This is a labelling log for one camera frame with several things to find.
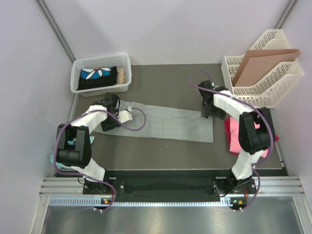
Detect grey t shirt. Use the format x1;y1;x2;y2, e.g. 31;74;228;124
94;100;214;143

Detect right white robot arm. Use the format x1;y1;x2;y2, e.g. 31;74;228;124
198;80;275;193

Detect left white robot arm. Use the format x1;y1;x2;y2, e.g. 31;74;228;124
55;93;120;194

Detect magenta folded shirt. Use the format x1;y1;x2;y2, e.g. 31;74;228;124
223;117;280;156

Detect beige folded cloth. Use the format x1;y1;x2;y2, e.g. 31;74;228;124
117;69;126;85

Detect black shirt with flower print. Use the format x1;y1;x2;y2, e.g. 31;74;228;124
77;66;117;90

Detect white perforated plastic basket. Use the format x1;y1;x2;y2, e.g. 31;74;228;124
70;54;132;97

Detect light pink folded shirt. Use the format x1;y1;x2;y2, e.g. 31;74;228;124
228;120;269;159

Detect teal cat ear headphones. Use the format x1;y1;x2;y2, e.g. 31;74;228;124
50;136;95;169

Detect white file organizer rack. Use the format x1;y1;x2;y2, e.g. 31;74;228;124
221;29;304;108

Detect brown cardboard sheet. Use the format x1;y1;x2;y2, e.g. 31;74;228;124
232;49;300;87

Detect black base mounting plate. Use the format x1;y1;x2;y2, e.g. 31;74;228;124
75;169;256;202

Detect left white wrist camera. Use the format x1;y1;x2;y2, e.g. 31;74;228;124
117;107;133;123

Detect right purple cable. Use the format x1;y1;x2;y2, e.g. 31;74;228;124
189;70;275;213

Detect purple cable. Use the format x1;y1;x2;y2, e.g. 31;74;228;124
189;70;275;213
54;107;147;213

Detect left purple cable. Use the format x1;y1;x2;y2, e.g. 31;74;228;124
54;107;147;213

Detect aluminium frame rail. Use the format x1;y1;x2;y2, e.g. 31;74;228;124
30;176;312;234

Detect grey slotted cable duct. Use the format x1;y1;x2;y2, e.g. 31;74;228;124
49;196;243;207

